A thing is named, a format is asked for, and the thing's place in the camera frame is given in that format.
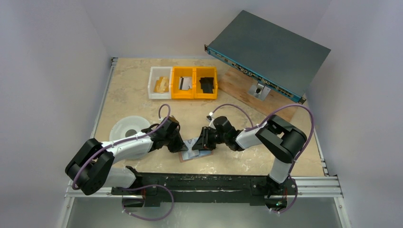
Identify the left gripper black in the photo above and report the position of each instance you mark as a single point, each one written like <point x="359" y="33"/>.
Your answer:
<point x="179" y="146"/>

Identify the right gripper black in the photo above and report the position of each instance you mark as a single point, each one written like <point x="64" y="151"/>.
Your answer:
<point x="207" y="138"/>

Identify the silver white card with portrait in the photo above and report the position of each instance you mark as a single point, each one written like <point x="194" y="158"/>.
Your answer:
<point x="190" y="153"/>

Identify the brown leather card holder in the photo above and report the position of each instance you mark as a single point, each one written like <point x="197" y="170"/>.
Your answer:
<point x="191" y="154"/>

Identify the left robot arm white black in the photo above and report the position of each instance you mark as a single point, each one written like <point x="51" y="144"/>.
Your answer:
<point x="92" y="166"/>

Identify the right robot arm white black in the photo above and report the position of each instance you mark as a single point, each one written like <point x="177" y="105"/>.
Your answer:
<point x="280" y="137"/>

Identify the black card in yellow bin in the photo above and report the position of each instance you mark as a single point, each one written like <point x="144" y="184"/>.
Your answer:
<point x="207" y="85"/>

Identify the gold cards in white bin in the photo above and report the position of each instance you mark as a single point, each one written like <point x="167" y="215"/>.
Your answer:
<point x="162" y="85"/>

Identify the silver card in yellow bin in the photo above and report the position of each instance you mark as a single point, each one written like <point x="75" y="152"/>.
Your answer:
<point x="185" y="83"/>

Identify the white tape roll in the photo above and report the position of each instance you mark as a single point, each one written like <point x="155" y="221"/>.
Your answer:
<point x="126" y="136"/>

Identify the plywood board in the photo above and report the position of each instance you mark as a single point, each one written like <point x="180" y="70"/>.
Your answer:
<point x="234" y="89"/>

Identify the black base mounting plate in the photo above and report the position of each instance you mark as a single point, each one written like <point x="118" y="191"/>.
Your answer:
<point x="155" y="188"/>

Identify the right yellow plastic bin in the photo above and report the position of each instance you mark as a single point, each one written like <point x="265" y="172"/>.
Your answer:
<point x="204" y="71"/>

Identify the yellow plastic bin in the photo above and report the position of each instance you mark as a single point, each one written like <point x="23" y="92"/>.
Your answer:
<point x="181" y="71"/>
<point x="204" y="71"/>

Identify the middle yellow plastic bin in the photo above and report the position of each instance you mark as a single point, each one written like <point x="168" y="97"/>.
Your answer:
<point x="181" y="71"/>

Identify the white plastic bin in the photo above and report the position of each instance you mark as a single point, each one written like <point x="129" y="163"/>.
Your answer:
<point x="155" y="73"/>

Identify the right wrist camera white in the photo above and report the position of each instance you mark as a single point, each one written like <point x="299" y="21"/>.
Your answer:
<point x="211" y="118"/>

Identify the metal mounting bracket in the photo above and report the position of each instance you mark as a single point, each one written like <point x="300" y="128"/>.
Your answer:
<point x="259" y="91"/>

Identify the blue grey network switch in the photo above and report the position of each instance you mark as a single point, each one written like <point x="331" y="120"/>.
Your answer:
<point x="277" y="58"/>

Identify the aluminium frame rail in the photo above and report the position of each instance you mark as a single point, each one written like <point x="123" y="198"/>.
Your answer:
<point x="318" y="187"/>

